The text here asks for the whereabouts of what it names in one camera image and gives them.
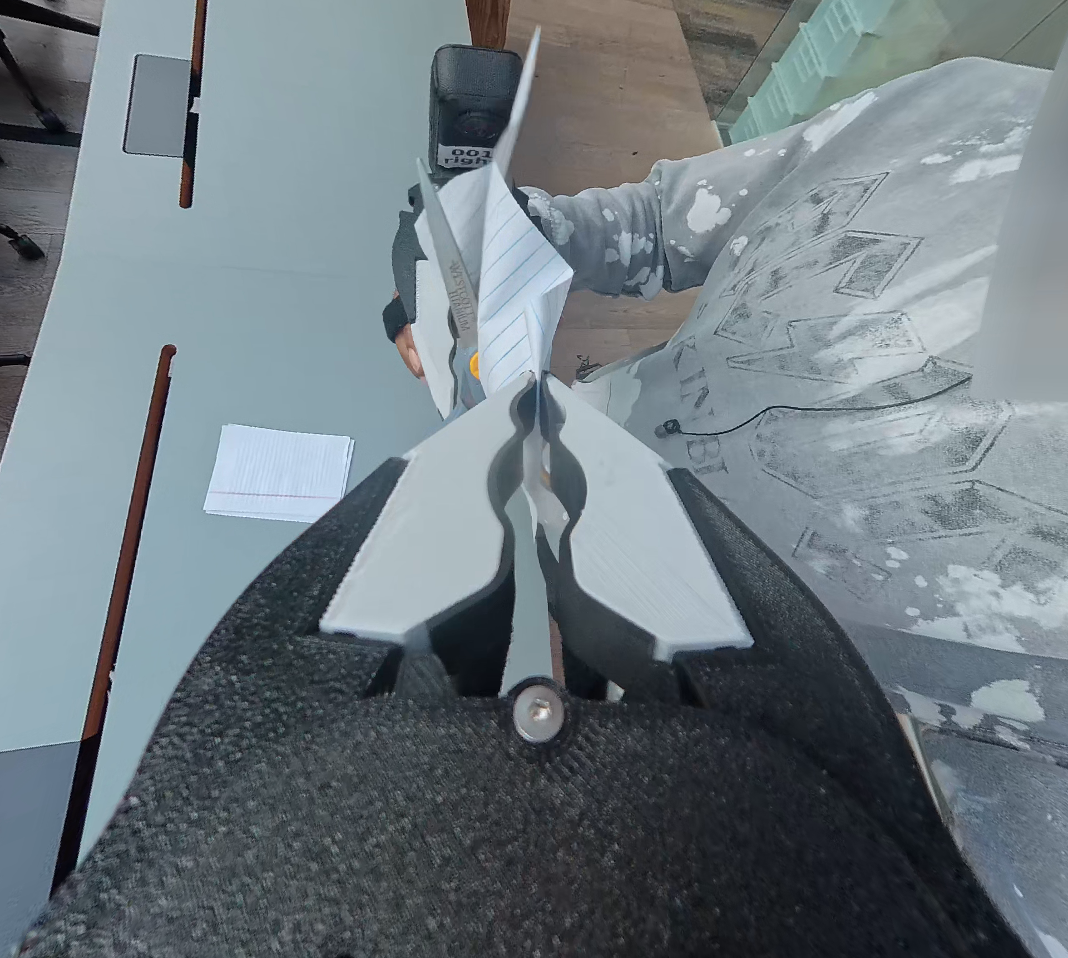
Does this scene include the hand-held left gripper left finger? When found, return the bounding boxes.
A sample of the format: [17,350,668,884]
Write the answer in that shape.
[320,371,538,654]

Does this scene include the desk cable hatch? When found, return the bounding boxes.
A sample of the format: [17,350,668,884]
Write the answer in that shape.
[124,53,196,159]

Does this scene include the lined paper sheet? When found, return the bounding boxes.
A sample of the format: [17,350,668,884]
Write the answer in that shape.
[411,25,578,494]

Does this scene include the grey desk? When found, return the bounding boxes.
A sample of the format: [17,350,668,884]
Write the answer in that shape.
[0,0,557,871]

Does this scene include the person's right hand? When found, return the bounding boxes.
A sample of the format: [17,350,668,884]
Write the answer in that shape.
[396,324,431,384]

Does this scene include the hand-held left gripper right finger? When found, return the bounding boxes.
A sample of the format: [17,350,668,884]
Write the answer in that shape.
[539,376,757,664]

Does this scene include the person's grey splattered sweatshirt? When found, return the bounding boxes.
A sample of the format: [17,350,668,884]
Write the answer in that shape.
[574,57,1068,958]

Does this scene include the grey and yellow scissors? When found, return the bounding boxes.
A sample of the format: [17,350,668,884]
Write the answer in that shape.
[414,157,494,420]

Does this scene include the stack of lined paper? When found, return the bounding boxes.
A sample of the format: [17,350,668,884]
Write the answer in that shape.
[203,424,356,523]

